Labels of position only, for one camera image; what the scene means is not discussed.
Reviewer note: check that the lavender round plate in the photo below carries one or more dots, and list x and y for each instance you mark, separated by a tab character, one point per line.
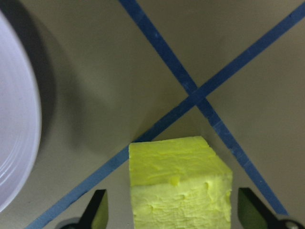
16	114

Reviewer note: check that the yellow foam block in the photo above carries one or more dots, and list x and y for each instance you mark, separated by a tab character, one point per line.
181	186

